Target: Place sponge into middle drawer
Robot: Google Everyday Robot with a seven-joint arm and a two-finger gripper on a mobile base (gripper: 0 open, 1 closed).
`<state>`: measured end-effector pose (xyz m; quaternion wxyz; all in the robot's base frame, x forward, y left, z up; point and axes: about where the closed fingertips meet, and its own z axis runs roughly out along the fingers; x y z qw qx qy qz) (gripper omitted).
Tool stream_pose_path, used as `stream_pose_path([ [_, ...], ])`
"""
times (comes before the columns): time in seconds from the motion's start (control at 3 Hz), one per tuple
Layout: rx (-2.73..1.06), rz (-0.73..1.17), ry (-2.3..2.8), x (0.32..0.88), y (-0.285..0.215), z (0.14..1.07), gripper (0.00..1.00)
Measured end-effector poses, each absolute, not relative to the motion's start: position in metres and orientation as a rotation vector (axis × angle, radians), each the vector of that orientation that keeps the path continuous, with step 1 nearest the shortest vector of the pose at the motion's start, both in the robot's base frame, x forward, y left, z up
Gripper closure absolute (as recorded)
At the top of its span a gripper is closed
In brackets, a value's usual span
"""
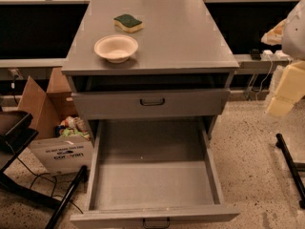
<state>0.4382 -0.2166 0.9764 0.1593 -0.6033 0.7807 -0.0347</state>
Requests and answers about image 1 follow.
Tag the cardboard box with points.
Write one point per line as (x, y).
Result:
(59, 155)

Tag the green and yellow sponge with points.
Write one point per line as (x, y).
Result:
(128, 23)

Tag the grey drawer cabinet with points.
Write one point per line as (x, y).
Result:
(179, 48)

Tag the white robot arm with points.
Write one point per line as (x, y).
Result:
(290, 33)

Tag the colourful items in box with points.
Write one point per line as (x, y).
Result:
(72, 126)

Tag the black stand leg left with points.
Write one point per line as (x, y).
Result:
(81, 176)

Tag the wall outlet plug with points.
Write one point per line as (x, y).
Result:
(16, 73)

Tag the black small adapter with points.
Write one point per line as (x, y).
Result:
(255, 54)

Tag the black chair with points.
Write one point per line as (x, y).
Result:
(15, 136)

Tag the white power strip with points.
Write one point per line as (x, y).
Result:
(281, 55)

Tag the grey upper drawer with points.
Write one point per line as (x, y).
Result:
(120, 105)

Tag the black bottom drawer handle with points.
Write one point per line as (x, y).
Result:
(156, 224)

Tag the white power adapter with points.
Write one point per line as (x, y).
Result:
(267, 54)

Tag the black upper drawer handle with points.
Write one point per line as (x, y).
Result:
(152, 102)

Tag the black stand leg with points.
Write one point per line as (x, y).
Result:
(295, 168)
(81, 176)

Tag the open grey bottom drawer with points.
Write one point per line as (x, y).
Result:
(152, 169)

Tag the black stand leg right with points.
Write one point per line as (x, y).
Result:
(295, 168)

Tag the black drawer handle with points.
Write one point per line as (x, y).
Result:
(156, 224)
(152, 102)

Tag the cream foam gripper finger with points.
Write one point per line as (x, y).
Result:
(286, 89)

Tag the white paper bowl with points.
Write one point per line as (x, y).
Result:
(116, 48)

